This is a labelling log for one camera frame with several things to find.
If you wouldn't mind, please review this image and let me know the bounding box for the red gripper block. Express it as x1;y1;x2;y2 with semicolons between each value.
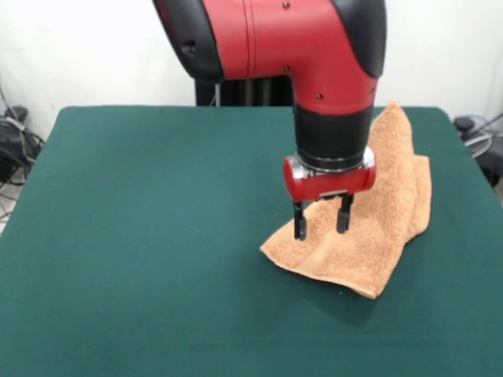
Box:
283;147;377;241

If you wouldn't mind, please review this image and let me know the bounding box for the orange terry towel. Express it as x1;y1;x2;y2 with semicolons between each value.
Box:
259;100;433;300

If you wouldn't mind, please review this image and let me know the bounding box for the dark green table cloth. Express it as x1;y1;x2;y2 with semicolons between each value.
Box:
0;104;503;377

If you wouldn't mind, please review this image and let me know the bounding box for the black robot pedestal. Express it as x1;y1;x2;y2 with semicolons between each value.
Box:
194;74;296;108

